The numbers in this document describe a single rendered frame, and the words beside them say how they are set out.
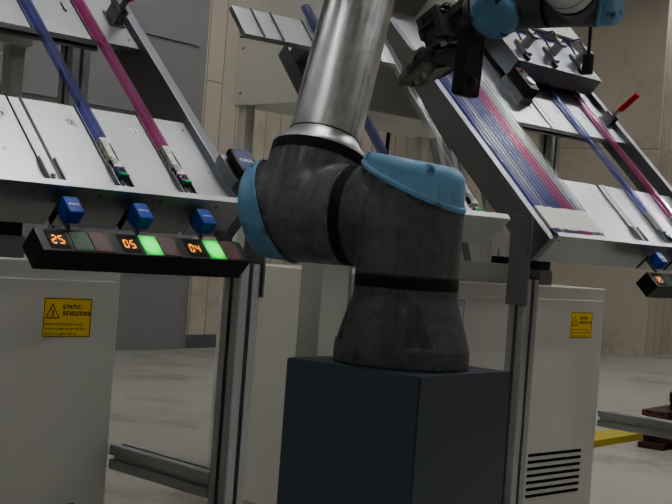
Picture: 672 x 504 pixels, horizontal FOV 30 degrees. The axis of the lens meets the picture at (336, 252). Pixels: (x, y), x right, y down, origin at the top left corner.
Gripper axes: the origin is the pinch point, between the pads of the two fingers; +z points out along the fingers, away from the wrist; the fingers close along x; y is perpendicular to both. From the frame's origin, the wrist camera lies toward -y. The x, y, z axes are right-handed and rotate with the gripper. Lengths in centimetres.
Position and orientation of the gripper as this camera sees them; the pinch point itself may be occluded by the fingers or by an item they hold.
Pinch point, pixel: (408, 85)
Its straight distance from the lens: 220.2
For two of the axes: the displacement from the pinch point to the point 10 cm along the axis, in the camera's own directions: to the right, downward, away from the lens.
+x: -7.7, -0.6, -6.4
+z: -6.0, 4.1, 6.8
